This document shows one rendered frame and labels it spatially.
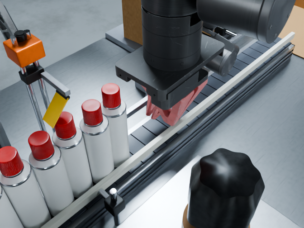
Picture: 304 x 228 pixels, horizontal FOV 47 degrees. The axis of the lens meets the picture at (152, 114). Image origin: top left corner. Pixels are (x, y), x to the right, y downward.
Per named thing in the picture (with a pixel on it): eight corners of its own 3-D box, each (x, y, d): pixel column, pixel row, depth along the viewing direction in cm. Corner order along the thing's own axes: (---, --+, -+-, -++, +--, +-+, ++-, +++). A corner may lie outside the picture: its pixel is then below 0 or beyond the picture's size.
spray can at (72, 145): (73, 203, 69) (52, 134, 54) (64, 184, 72) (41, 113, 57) (97, 192, 71) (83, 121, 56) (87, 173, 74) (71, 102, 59)
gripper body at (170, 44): (224, 59, 38) (235, -8, 32) (162, 107, 32) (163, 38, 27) (177, 37, 41) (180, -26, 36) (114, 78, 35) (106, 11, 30)
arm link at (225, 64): (211, 6, 77) (196, -5, 69) (257, 26, 72) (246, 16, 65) (187, 55, 80) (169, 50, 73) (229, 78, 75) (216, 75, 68)
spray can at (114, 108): (111, 172, 74) (100, 101, 60) (103, 154, 77) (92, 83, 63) (133, 164, 75) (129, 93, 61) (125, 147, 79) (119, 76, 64)
